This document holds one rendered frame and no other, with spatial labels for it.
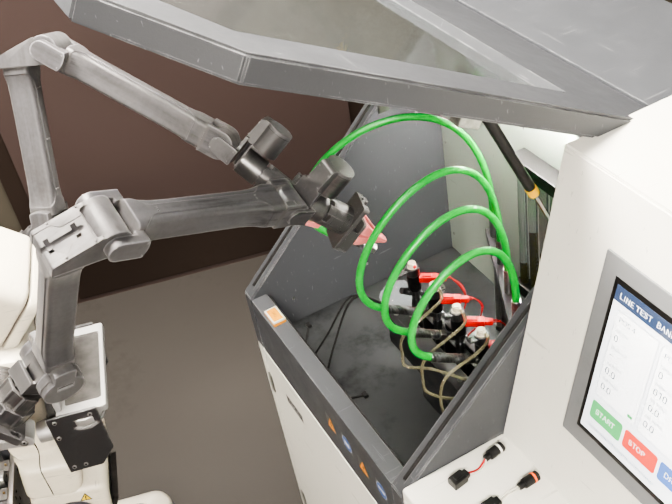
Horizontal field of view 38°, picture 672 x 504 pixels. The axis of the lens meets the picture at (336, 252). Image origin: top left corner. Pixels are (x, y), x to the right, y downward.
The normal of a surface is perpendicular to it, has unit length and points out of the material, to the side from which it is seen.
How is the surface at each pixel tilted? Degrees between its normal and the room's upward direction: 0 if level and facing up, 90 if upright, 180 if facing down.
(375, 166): 90
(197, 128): 66
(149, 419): 0
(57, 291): 114
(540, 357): 76
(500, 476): 0
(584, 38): 0
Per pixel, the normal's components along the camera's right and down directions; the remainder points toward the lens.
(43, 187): -0.08, 0.23
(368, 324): -0.15, -0.77
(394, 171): 0.47, 0.50
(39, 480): 0.22, 0.59
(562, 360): -0.88, 0.21
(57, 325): 0.51, 0.76
